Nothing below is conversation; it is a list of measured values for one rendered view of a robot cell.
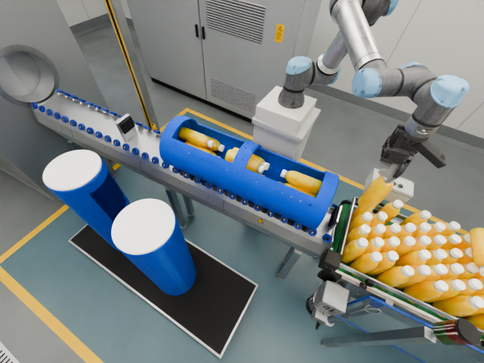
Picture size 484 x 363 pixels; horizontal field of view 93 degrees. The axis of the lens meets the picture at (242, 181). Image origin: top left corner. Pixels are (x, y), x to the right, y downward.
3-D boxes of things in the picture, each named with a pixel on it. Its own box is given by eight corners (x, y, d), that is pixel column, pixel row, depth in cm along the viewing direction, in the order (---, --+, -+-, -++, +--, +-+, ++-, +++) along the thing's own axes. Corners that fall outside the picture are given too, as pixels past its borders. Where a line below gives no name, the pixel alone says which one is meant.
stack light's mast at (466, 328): (420, 320, 82) (456, 314, 69) (439, 329, 81) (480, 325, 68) (420, 339, 79) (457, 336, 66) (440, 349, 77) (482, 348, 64)
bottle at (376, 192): (369, 214, 95) (395, 189, 81) (353, 204, 98) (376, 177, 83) (377, 204, 99) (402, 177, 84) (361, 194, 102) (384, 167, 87)
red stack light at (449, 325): (444, 315, 73) (453, 314, 70) (466, 326, 72) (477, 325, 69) (444, 338, 70) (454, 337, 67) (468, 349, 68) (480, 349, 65)
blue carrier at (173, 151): (194, 137, 149) (183, 104, 124) (326, 191, 129) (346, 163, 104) (168, 171, 137) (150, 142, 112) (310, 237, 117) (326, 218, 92)
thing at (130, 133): (135, 132, 156) (126, 113, 143) (139, 134, 155) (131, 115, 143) (124, 141, 150) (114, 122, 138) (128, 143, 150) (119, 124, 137)
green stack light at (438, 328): (432, 317, 77) (444, 316, 73) (454, 328, 76) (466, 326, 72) (432, 338, 74) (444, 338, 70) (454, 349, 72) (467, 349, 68)
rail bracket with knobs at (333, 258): (321, 251, 116) (328, 244, 108) (335, 258, 114) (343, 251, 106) (315, 269, 111) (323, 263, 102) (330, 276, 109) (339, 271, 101)
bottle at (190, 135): (186, 129, 135) (214, 140, 131) (181, 140, 134) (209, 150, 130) (181, 124, 128) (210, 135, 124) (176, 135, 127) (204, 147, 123)
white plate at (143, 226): (184, 206, 112) (184, 207, 113) (132, 192, 115) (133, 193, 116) (156, 262, 96) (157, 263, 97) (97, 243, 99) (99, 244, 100)
